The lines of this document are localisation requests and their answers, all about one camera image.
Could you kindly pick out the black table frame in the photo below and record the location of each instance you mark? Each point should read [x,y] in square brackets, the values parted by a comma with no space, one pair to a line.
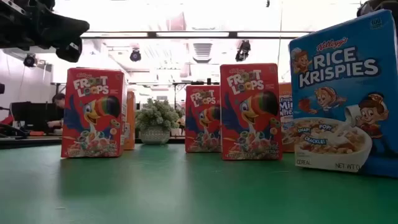
[31,141]

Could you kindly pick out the ceiling air vent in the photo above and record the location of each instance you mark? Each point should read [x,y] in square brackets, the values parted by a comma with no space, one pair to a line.
[202,51]

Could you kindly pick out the person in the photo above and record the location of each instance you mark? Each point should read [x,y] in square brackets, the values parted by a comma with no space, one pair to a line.
[59,101]

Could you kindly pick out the orange Mini Wheats cereal box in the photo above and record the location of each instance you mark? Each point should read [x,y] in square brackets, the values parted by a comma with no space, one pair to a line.
[130,118]
[285,109]

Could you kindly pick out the green plant in white pot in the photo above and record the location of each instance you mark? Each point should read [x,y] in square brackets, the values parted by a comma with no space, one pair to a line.
[155,118]

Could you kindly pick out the green table mat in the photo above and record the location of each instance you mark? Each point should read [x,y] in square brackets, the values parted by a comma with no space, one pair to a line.
[186,193]

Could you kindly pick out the red object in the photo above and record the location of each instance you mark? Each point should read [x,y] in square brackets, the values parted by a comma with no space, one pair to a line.
[7,120]

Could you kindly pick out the black overhead light bar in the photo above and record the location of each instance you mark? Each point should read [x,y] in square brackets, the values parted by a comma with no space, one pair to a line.
[152,34]

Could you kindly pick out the blue Rice Krispies cereal box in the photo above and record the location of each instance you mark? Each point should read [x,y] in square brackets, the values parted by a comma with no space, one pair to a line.
[342,93]

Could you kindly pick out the red Froot Loops cereal box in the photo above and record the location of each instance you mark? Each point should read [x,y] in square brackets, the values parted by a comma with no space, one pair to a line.
[250,112]
[93,112]
[202,118]

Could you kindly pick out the black computer monitor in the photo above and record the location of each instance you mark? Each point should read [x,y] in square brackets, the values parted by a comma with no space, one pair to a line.
[31,115]

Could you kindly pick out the black ceiling spotlight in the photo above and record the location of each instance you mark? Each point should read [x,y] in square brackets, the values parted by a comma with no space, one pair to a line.
[29,60]
[243,50]
[135,55]

